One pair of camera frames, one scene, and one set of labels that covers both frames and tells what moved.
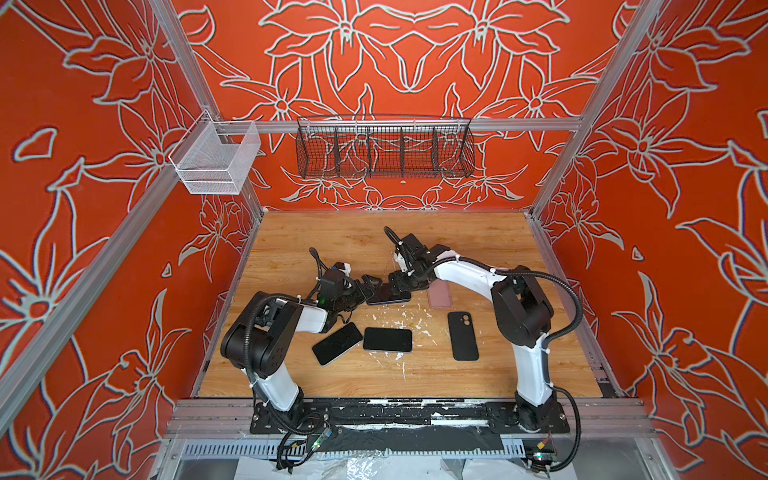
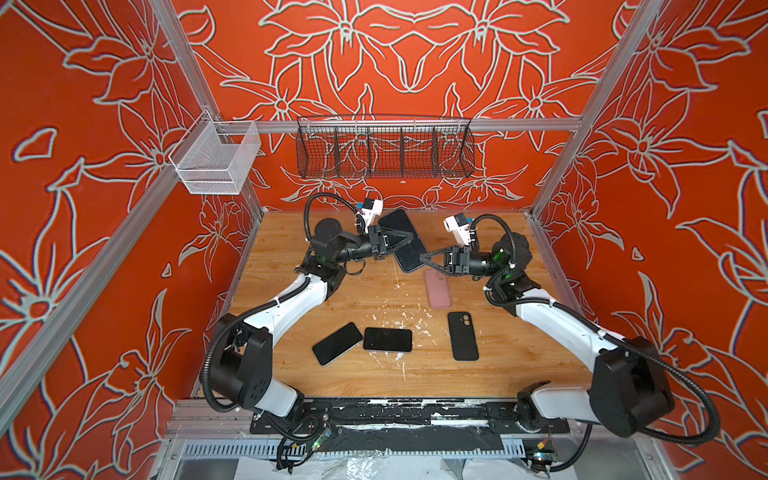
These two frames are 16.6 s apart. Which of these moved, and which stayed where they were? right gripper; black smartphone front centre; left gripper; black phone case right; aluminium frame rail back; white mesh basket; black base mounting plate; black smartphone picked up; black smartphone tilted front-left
Moved: right gripper; black smartphone picked up; left gripper
Stayed: black base mounting plate; aluminium frame rail back; black smartphone tilted front-left; black smartphone front centre; black phone case right; white mesh basket
